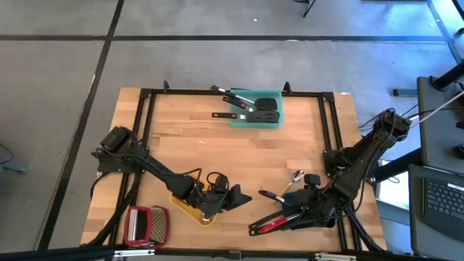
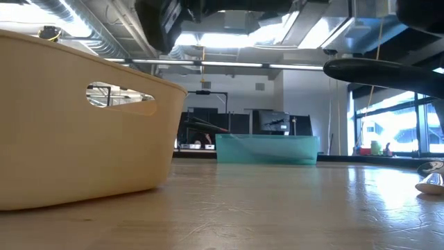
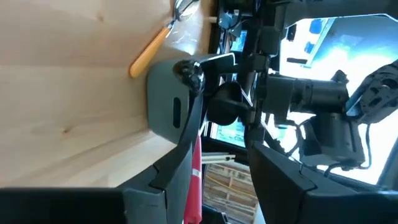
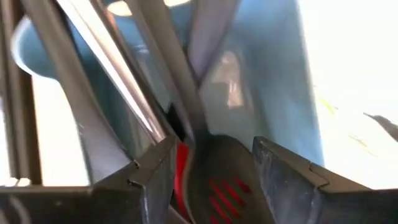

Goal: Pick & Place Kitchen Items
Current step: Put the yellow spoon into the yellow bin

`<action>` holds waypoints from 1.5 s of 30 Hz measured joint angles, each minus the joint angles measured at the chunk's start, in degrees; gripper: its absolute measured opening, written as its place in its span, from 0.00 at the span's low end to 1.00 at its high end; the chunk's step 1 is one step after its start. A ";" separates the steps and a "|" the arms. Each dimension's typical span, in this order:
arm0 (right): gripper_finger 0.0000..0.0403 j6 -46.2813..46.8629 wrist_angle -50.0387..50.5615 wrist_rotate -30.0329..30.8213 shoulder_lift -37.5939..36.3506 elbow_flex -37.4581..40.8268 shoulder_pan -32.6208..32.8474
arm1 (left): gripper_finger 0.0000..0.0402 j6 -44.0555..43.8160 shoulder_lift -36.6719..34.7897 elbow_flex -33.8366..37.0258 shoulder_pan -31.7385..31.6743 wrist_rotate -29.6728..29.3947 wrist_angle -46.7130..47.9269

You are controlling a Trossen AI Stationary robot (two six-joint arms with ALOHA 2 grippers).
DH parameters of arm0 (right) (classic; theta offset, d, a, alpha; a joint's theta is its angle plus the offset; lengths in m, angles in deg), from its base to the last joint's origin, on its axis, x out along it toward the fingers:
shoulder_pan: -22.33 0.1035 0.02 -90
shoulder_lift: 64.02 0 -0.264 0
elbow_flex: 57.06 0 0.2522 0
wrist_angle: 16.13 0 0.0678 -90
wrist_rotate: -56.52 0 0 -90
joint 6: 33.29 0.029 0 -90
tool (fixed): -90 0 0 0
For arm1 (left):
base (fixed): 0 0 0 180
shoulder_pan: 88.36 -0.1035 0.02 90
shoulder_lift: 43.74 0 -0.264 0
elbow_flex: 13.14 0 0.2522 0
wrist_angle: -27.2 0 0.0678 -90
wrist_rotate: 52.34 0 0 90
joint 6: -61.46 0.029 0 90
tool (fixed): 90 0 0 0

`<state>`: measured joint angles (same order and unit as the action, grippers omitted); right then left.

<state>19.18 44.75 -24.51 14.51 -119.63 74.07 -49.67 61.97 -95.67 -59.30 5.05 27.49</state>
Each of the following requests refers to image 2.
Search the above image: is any silver rectangular air duct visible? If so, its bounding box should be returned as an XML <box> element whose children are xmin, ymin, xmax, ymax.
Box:
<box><xmin>248</xmin><ymin>8</ymin><xmax>396</xmax><ymax>56</ymax></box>

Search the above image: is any silver round air duct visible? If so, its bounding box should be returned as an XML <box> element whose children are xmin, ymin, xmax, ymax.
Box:
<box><xmin>31</xmin><ymin>0</ymin><xmax>139</xmax><ymax>60</ymax></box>

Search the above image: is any black solid turner red dot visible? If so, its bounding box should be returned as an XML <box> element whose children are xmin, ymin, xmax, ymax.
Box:
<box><xmin>182</xmin><ymin>117</ymin><xmax>230</xmax><ymax>135</ymax></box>

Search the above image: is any black yellow ceiling device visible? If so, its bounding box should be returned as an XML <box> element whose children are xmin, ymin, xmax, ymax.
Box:
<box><xmin>37</xmin><ymin>24</ymin><xmax>64</xmax><ymax>44</ymax></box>

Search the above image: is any black monitor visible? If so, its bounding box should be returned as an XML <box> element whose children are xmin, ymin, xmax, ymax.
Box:
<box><xmin>258</xmin><ymin>110</ymin><xmax>291</xmax><ymax>136</ymax></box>

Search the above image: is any teal translucent plastic bin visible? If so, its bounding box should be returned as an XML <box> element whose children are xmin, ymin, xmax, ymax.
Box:
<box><xmin>214</xmin><ymin>134</ymin><xmax>321</xmax><ymax>166</ymax></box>

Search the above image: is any yellow plastic bin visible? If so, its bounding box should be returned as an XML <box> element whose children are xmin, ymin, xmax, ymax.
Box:
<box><xmin>0</xmin><ymin>29</ymin><xmax>189</xmax><ymax>212</ymax></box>

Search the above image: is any black slotted spatula long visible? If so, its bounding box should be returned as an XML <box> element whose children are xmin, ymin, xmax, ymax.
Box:
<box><xmin>323</xmin><ymin>58</ymin><xmax>444</xmax><ymax>101</ymax></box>

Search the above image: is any linear ceiling light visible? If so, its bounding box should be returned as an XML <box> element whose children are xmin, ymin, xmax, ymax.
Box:
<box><xmin>103</xmin><ymin>57</ymin><xmax>325</xmax><ymax>72</ymax></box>

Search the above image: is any window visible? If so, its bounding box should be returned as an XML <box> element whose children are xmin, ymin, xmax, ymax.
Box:
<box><xmin>353</xmin><ymin>90</ymin><xmax>444</xmax><ymax>156</ymax></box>

